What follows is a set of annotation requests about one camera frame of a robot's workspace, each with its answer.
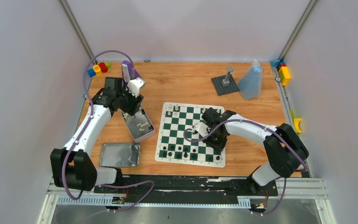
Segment silver tin box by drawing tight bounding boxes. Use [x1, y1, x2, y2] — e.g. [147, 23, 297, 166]
[120, 106, 156, 143]

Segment green white chess board mat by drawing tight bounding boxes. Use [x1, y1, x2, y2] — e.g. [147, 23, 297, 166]
[155, 102, 226, 168]

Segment silver tin lid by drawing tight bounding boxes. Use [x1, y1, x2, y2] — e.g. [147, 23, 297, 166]
[99, 143, 140, 168]

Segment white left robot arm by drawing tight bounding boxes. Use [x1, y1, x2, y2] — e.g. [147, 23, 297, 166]
[50, 77, 145, 193]

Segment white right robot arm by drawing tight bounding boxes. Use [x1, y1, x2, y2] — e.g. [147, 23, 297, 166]
[193, 108, 309, 195]

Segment white chess pieces in tin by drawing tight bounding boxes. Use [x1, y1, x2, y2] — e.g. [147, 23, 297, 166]
[137, 122, 151, 132]

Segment purple metronome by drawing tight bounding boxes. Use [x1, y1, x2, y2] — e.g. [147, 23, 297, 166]
[121, 60, 141, 87]

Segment colourful toy block stack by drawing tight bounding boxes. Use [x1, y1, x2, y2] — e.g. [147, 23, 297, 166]
[87, 62, 111, 77]

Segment grey lego baseplate with tower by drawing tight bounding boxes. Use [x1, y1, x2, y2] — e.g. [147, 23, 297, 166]
[211, 66, 239, 96]

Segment blue plastic bag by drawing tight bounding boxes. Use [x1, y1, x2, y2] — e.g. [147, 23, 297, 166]
[238, 60, 263, 100]

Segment yellow curved block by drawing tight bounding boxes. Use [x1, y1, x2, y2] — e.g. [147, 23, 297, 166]
[293, 118, 303, 133]

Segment yellow red blue duplo bricks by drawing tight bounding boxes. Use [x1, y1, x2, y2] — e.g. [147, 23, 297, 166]
[270, 60, 291, 86]

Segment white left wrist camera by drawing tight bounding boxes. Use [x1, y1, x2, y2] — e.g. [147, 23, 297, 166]
[127, 77, 145, 97]

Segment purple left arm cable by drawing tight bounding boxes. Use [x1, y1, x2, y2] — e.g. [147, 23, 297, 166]
[61, 50, 136, 201]

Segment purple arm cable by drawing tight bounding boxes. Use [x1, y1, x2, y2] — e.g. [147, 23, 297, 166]
[183, 119, 309, 216]
[61, 50, 136, 201]

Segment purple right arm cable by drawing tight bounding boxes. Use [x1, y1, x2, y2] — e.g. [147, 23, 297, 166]
[183, 119, 309, 216]

